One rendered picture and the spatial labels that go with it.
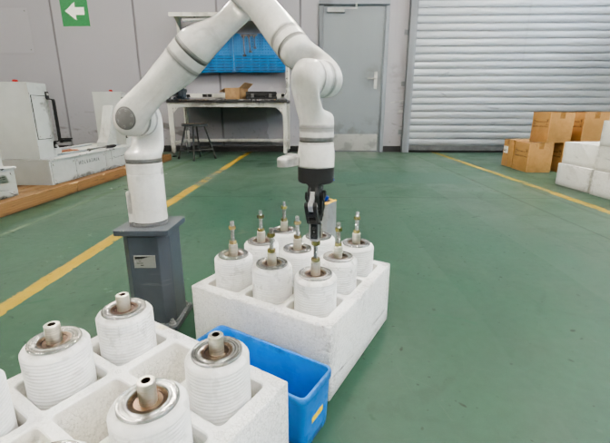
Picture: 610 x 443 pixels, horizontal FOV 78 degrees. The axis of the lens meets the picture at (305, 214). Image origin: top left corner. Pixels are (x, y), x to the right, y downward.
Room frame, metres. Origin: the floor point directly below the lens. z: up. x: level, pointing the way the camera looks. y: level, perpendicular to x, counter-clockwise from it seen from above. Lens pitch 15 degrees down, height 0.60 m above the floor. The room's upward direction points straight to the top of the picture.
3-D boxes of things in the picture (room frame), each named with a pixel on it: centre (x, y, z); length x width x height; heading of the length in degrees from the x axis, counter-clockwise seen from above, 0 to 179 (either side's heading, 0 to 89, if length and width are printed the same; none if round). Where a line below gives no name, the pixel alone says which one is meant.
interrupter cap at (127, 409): (0.39, 0.20, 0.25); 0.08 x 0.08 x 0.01
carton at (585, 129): (3.98, -2.90, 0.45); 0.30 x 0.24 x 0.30; 176
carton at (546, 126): (3.97, -2.54, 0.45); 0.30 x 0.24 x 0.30; 0
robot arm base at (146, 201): (1.01, 0.43, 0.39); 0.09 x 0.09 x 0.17; 89
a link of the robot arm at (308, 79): (0.77, -0.02, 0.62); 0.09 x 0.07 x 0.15; 135
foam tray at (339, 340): (0.94, 0.02, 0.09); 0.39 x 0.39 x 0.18; 60
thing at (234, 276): (0.89, 0.18, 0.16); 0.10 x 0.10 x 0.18
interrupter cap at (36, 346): (0.52, 0.40, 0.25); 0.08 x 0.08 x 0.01
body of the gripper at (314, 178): (0.78, -0.02, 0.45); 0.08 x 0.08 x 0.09
